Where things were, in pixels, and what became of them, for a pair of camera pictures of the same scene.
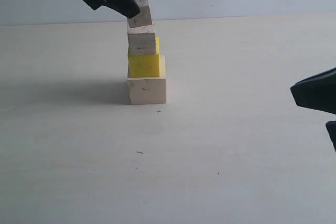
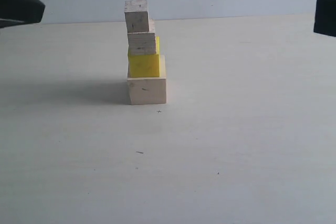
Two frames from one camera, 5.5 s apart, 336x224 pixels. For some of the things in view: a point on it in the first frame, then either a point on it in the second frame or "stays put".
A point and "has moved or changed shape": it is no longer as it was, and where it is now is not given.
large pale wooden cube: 149,90 stays put
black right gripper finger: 331,126 → 325,21
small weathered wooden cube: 144,18 has moved or changed shape
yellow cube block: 145,65 stays put
